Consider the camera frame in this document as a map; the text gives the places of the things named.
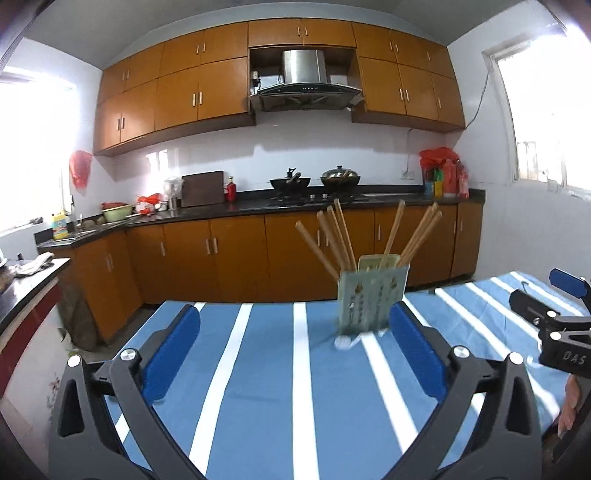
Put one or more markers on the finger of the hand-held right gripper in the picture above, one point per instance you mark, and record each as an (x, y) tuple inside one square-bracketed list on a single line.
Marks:
[(531, 307), (569, 282)]

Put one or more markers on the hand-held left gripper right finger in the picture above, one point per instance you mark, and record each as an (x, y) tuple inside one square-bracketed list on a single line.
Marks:
[(415, 350)]

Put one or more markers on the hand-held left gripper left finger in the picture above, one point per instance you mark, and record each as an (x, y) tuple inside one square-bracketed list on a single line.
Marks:
[(173, 350)]

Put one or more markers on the green perforated chopstick holder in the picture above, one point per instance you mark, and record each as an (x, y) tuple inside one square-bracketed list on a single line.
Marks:
[(369, 295)]

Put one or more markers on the wooden chopstick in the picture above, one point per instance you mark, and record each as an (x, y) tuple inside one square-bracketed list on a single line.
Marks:
[(345, 230), (330, 240), (392, 235), (339, 237), (425, 240), (417, 230), (316, 249), (427, 221)]

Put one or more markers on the person's right hand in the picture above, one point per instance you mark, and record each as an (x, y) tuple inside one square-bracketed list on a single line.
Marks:
[(572, 401)]

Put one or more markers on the blue white striped tablecloth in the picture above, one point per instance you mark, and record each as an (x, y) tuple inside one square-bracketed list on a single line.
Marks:
[(277, 369)]

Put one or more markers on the wooden lower kitchen cabinets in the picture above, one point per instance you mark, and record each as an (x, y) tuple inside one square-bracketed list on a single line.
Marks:
[(240, 258)]

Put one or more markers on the wooden kitchen cabinets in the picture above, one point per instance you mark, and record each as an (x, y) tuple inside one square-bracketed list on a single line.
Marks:
[(221, 87), (240, 258)]

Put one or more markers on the large red bottle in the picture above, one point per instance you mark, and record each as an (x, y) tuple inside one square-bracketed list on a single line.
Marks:
[(462, 182), (450, 180)]

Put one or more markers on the red front counter unit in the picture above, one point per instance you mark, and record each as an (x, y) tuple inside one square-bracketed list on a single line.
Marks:
[(27, 332)]

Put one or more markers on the green basin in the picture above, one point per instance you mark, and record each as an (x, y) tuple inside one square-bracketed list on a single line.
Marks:
[(117, 214)]

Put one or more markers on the red and white bag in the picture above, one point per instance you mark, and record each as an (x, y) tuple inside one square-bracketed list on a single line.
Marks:
[(147, 204)]

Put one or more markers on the colourful seasoning boxes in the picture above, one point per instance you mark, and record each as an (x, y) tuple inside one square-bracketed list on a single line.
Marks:
[(433, 184)]

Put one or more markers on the red basin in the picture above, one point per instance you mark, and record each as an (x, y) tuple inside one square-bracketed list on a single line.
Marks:
[(113, 205)]

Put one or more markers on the clear plastic bag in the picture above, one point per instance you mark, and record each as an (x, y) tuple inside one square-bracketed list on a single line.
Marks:
[(173, 191)]

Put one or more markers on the white cloth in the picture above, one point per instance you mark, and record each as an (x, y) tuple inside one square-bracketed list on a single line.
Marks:
[(32, 266)]

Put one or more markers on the dark wooden cutting board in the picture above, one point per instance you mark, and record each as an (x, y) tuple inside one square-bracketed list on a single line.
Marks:
[(202, 189)]

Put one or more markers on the yellow detergent bottle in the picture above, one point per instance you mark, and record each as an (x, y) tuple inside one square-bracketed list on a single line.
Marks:
[(60, 227)]

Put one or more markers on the window with bars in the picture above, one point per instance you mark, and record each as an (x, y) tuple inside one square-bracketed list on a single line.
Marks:
[(549, 115)]

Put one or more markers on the small red bottle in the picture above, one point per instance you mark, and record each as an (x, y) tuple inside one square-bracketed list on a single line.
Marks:
[(230, 190)]

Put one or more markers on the red plastic bag over bottles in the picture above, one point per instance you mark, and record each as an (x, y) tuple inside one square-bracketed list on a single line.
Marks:
[(436, 156)]

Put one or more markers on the gas stove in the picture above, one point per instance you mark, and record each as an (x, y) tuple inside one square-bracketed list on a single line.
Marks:
[(318, 199)]

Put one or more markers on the wok with lid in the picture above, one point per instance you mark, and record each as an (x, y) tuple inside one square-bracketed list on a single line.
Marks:
[(340, 177)]

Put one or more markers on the hanging red plastic bag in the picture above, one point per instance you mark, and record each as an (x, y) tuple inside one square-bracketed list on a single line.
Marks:
[(80, 168)]

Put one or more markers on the bright side window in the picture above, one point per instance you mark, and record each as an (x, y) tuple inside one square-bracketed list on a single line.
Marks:
[(32, 147)]

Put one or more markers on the wooden upper kitchen cabinets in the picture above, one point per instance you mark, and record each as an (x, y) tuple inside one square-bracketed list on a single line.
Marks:
[(221, 87)]

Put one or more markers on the steel range hood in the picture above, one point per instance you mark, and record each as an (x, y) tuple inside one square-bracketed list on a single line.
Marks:
[(302, 69)]

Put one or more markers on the wall socket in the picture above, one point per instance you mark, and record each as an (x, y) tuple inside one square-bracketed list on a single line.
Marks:
[(407, 175)]

